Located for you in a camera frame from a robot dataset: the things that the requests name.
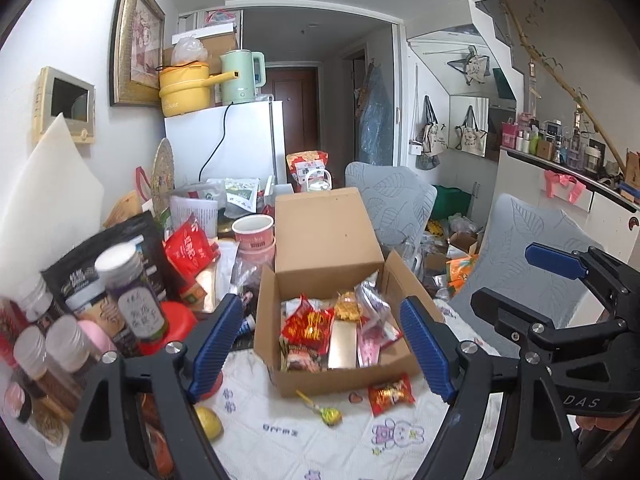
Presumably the small red candy packet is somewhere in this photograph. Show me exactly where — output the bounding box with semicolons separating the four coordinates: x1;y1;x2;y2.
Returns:
368;374;416;417

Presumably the pink snack packet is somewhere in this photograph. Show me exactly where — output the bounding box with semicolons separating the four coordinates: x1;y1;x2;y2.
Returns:
357;333;401;367

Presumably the silver purple snack bag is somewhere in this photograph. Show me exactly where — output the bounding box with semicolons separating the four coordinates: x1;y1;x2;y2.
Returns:
354;272;392;333

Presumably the round yellow cracker pack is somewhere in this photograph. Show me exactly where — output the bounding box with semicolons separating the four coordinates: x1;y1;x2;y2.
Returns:
334;292;361;323

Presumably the brown green snack packet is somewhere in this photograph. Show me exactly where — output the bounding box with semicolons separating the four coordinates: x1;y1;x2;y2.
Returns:
280;340;323;373

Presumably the yellow green lollipop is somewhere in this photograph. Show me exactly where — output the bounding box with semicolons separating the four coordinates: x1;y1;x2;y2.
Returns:
295;390;343;427

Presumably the red yellow snack bag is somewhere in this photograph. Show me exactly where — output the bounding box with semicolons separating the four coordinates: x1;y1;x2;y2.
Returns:
280;295;334;356

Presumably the gold rectangular snack box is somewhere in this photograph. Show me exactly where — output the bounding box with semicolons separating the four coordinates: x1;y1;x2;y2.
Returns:
328;320;358;370

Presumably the near grey chair cover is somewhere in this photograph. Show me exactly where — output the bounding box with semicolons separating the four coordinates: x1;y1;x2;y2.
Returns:
449;194;600;332

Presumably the grey chair cover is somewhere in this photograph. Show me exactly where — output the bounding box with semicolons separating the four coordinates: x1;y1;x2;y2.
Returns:
345;162;437;248
449;194;600;332

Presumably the yellow pear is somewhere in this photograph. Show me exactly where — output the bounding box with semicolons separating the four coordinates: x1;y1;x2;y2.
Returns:
195;405;224;441

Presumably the purple label jar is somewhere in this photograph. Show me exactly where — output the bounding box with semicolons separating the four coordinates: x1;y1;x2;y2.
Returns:
94;243;168;344

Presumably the red cylindrical canister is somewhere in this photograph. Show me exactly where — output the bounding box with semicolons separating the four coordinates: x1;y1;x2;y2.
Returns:
137;300;231;404

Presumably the black coffee bag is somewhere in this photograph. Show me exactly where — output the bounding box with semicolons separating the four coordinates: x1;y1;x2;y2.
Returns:
41;211;178;323

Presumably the green bag on floor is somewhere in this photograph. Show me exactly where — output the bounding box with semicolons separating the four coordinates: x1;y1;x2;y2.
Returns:
431;185;472;220

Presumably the white quilted tablecloth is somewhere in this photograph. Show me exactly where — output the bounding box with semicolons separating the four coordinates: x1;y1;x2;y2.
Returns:
134;299;507;480

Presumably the far grey chair cover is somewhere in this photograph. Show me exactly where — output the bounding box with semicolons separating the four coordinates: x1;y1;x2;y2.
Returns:
345;162;437;248

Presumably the red foil packet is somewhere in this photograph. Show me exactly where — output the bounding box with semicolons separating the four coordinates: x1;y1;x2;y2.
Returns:
164;214;220;281

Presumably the brown cardboard box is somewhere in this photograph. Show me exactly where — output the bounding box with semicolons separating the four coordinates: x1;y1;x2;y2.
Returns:
254;188;444;398

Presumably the pink paper cup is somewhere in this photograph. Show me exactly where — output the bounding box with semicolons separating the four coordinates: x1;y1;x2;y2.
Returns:
231;214;276;264

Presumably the woven round mat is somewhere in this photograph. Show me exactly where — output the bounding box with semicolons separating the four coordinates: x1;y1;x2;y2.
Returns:
151;138;175;217

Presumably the white mini fridge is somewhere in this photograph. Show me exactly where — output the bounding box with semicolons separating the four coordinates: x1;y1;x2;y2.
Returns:
165;101;286;188

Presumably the yellow pot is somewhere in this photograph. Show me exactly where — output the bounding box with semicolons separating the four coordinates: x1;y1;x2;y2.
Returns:
158;62;240;118

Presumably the green electric kettle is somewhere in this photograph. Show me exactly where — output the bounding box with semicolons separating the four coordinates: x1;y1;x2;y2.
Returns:
220;49;266;105

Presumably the gold framed picture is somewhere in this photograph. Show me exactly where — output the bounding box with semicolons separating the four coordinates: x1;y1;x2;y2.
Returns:
108;0;165;106

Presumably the wall intercom panel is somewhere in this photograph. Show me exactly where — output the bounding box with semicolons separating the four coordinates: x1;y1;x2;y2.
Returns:
32;66;96;144

